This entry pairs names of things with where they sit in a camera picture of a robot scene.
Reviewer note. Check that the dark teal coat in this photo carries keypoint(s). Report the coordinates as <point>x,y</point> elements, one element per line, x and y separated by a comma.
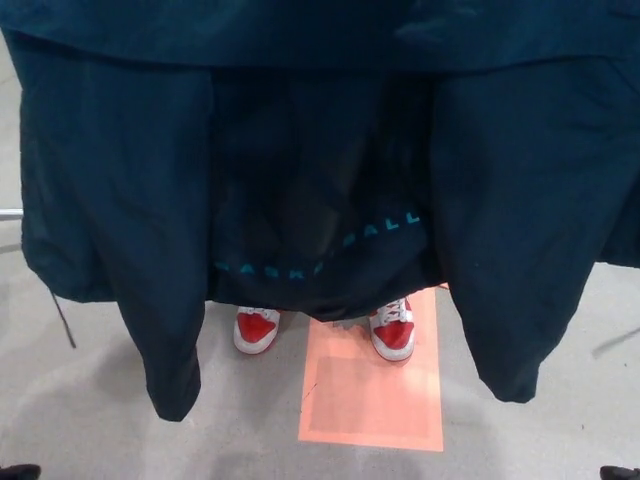
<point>125,175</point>

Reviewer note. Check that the robot left black foot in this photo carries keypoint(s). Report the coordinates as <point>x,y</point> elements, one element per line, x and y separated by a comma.
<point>17,473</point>

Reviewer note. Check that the robot black foot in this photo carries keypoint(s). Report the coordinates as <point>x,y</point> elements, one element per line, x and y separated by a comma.
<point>17,473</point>
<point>622,474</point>

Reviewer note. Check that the robot right black foot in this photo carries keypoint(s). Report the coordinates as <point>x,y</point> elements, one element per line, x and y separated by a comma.
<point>622,474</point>

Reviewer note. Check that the red and white sneaker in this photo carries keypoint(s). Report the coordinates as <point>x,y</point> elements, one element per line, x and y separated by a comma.
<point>256,332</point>
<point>392,337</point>

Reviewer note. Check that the orange floor tape rectangle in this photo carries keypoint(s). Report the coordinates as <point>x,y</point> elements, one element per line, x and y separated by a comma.
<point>370,400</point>

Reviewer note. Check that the white metal frame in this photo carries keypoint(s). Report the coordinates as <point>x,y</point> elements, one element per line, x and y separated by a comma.
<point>10,214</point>

